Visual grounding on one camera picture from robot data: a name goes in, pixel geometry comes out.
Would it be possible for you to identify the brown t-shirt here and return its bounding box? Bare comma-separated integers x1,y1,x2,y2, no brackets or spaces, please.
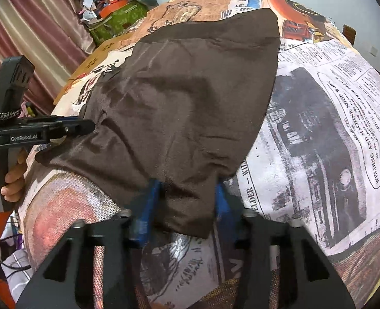
36,7,281,239

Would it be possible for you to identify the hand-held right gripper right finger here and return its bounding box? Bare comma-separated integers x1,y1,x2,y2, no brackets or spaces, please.
214,180,356,309

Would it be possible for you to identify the bed with printed sheet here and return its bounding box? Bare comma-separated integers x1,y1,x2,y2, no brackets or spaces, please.
18,0,380,309

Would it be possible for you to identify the checked white cloth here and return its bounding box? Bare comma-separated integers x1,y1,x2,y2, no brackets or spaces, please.
2,225,33,276

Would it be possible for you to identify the pile of clothes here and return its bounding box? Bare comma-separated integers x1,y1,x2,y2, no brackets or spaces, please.
79,0,123,23

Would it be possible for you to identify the orange flat box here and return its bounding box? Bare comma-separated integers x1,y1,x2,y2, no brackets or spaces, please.
99,0,128,18

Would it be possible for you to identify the green patterned storage box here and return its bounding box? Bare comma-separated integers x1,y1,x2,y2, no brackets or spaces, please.
89,2,148,47

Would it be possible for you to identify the striped curtain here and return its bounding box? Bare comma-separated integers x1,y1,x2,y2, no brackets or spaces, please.
0,0,95,107

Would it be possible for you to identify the black floor cable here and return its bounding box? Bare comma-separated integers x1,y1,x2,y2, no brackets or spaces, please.
0,232,33,271

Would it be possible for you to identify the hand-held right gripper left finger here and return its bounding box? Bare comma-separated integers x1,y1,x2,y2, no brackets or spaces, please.
16,180,163,309

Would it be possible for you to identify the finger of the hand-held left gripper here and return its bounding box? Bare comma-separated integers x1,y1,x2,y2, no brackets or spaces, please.
24,116,81,127
48,120,96,141

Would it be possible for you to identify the wooden bed post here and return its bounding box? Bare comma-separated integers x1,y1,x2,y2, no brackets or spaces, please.
342,24,357,44

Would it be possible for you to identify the person's left hand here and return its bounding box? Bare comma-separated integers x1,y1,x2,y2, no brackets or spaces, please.
0,148,29,204

